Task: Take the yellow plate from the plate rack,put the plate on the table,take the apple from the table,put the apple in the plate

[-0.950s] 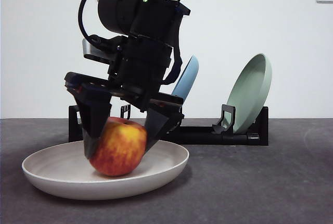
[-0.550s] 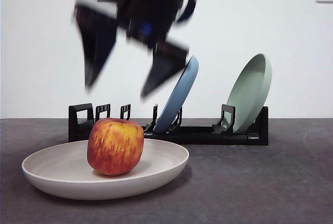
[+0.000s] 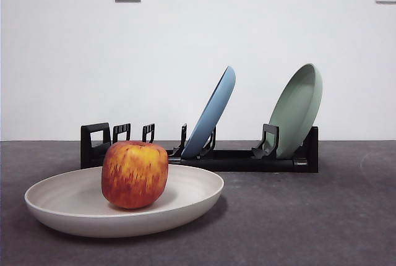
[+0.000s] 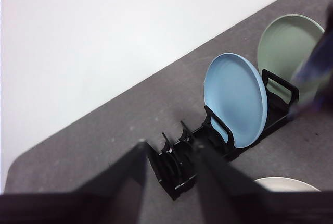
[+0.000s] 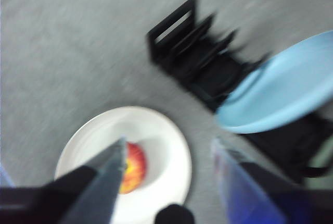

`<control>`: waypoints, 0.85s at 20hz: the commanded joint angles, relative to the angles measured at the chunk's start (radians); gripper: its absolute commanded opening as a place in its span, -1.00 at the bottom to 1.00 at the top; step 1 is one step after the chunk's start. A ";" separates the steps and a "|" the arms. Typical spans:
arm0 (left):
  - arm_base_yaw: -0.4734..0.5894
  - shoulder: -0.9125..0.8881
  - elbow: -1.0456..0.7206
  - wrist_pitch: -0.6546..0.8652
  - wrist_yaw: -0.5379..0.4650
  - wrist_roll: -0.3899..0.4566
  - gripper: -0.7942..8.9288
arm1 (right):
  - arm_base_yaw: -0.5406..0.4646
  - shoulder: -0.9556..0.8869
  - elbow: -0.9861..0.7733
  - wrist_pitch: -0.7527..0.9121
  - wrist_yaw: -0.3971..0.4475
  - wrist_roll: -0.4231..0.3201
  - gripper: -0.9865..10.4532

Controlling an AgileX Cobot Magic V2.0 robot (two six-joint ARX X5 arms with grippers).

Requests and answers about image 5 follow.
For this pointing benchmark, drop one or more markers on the black plate rack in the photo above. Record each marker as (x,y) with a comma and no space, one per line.
(203,70)

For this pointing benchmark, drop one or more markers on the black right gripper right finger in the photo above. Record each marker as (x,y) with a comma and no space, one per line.
(260,198)

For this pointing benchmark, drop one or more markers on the blue plate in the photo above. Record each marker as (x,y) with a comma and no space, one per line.
(281,91)

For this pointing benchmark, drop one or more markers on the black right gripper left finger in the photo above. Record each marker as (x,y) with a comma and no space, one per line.
(78,198)

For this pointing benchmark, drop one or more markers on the cream yellow plate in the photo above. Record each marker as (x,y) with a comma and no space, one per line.
(161,135)

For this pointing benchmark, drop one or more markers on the red yellow apple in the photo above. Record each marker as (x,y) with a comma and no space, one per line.
(134,166)

